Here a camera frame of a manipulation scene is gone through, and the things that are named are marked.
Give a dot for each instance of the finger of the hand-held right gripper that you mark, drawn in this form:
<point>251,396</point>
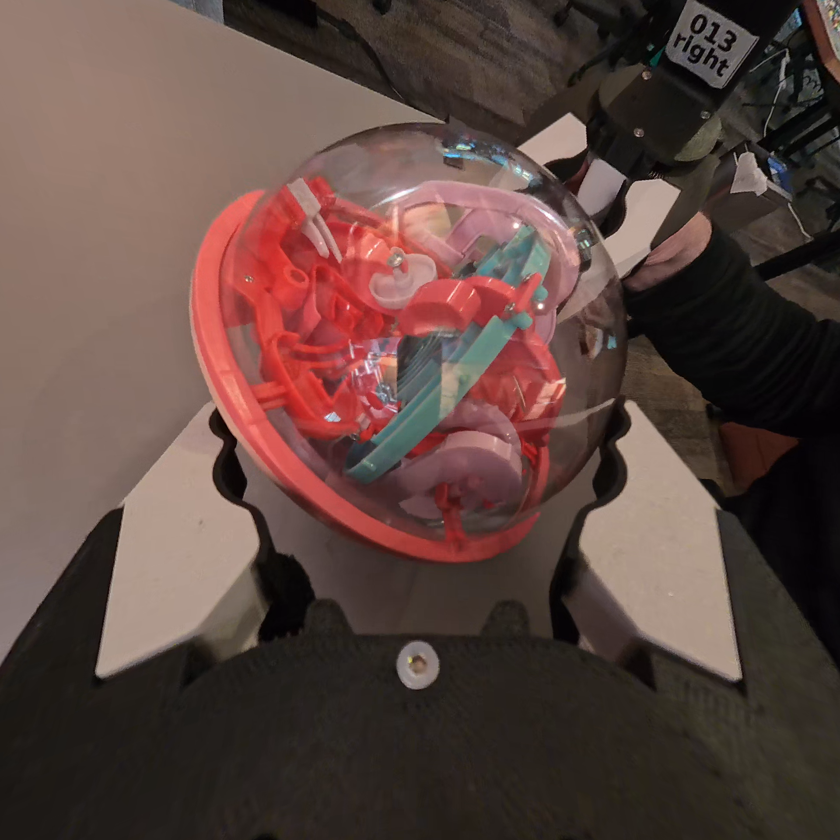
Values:
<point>558,141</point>
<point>649,223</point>

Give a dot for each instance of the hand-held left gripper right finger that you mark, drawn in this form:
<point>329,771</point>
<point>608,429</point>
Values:
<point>663,571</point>

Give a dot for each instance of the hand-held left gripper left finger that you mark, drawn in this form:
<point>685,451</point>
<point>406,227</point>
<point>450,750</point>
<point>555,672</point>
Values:
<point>177,571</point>

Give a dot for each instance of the clear maze ball red tracks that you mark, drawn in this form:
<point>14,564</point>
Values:
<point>407,341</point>

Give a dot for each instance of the person's right hand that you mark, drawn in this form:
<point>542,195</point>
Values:
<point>676,259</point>

